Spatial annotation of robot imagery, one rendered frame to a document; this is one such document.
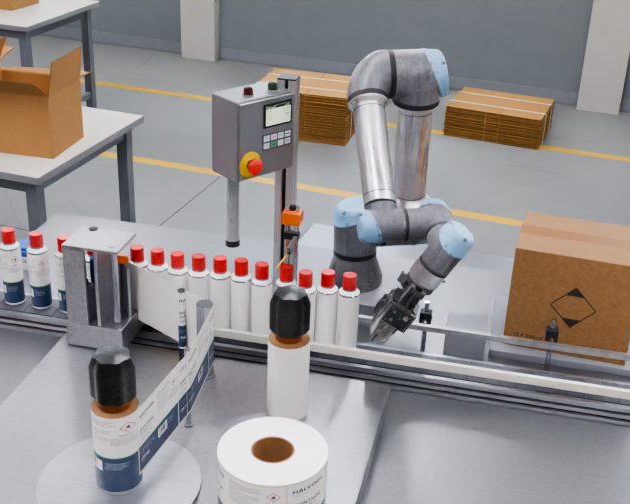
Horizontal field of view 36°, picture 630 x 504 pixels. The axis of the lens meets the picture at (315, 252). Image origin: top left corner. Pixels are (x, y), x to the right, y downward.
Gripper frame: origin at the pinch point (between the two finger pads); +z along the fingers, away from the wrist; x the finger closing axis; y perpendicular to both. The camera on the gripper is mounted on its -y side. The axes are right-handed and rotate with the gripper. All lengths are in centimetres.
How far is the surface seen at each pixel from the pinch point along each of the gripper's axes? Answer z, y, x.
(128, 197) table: 112, -172, -93
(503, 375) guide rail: -13.1, 4.9, 27.9
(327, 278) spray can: -6.3, 1.4, -17.3
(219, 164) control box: -13, -2, -53
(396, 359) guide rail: -0.7, 5.0, 6.6
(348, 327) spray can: 1.0, 2.2, -6.5
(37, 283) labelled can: 40, 3, -75
